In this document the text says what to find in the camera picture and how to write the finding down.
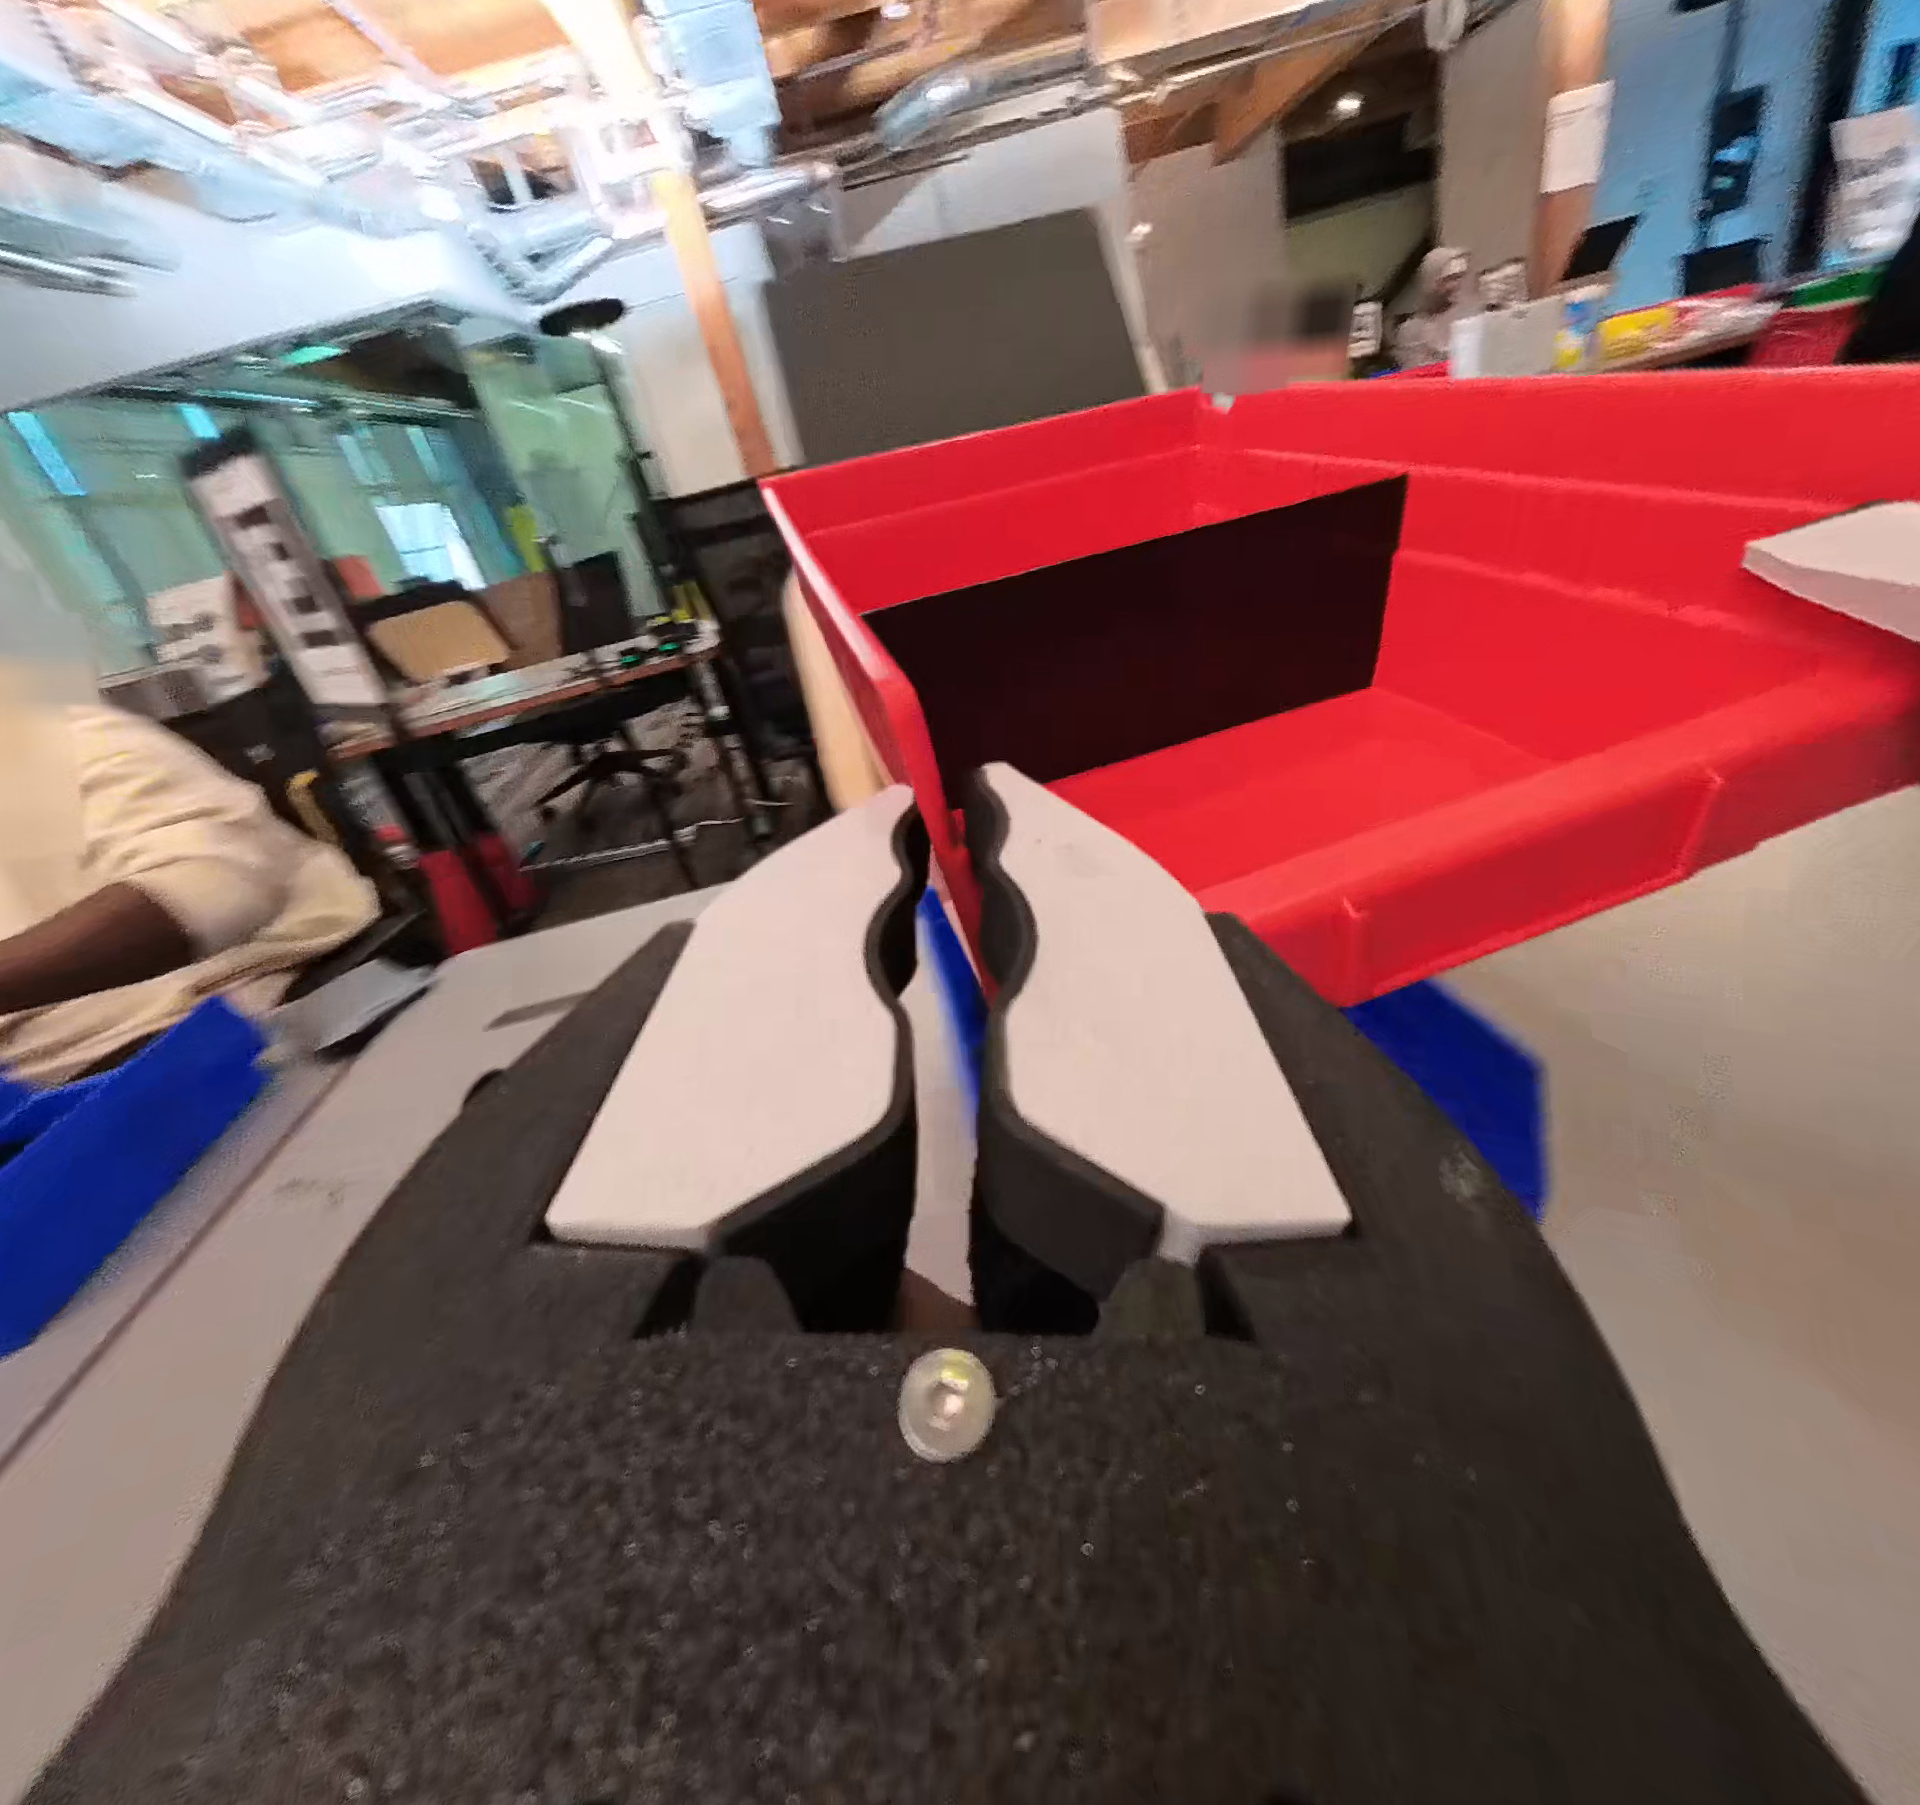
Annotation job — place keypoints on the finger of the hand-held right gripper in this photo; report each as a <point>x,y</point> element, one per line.
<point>1845,568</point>

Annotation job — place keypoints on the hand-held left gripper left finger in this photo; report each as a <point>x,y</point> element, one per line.
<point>735,1071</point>

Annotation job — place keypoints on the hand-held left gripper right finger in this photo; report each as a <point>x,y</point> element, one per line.
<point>1170,1071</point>

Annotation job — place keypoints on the blue storage bin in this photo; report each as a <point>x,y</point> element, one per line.
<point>104,1161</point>
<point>1455,1086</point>

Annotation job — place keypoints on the red storage bin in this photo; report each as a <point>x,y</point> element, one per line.
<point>1424,815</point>

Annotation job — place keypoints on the grey desk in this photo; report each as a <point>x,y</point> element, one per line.
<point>1724,1161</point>

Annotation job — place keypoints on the white cardboard box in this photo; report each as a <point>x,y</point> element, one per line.
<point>1508,343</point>

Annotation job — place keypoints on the wooden table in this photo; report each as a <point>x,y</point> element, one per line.
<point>525,695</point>

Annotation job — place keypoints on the black bin divider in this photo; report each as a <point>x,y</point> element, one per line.
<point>1140,636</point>

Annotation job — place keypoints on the black white tag sign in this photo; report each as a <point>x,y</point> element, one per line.
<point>293,562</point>

